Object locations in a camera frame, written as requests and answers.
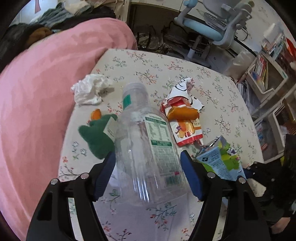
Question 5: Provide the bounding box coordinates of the clear plastic bottle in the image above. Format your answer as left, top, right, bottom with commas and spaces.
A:
114, 82, 187, 206

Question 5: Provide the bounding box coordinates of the red orange paper flyer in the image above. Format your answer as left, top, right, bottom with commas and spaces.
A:
161, 78, 204, 147

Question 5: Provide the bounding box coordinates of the blue white snack wrapper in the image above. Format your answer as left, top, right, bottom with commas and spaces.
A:
196, 136, 246, 181

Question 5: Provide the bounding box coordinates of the flat white tissue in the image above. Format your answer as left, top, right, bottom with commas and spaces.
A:
108, 170, 120, 188

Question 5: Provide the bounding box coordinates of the green fuzzy peel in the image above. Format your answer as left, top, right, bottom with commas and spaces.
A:
78, 114, 117, 159

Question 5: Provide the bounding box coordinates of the floral bed sheet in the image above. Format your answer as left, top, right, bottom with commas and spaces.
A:
57, 48, 266, 241

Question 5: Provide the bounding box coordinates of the small orange peel strip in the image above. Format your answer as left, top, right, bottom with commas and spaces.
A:
88, 109, 102, 122

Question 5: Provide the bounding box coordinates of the pink duvet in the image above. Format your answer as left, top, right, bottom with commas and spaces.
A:
1, 18, 137, 240

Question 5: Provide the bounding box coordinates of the crumpled white tissue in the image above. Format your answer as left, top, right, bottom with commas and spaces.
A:
71, 74, 114, 105

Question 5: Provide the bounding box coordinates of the bookshelf with books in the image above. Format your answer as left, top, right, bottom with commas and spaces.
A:
240, 31, 295, 161

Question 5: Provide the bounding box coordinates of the black puffer jacket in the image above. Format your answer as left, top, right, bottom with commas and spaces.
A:
1, 23, 40, 71

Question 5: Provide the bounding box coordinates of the brown plush toy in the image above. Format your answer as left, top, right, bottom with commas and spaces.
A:
24, 27, 53, 49

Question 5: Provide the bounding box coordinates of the blue grey desk chair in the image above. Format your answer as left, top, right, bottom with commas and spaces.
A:
174, 1, 254, 61

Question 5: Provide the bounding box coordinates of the pile of clothes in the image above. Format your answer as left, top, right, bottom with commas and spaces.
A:
30, 1, 128, 31

